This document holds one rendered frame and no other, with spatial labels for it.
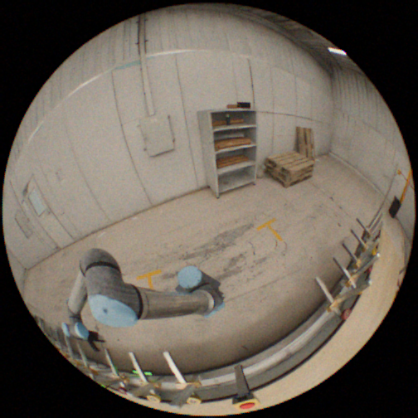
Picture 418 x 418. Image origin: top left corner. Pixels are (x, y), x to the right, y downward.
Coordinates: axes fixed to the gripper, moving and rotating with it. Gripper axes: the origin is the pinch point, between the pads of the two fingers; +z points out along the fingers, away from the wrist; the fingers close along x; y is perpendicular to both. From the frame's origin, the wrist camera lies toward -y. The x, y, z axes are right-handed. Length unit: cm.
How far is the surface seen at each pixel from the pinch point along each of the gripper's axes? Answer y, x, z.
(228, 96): 237, -222, -96
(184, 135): 234, -133, -34
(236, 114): 236, -235, -58
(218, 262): 76, -111, 83
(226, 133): 235, -211, -21
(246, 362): -32, -87, 13
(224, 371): -33, -72, 13
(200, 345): -17, -50, 83
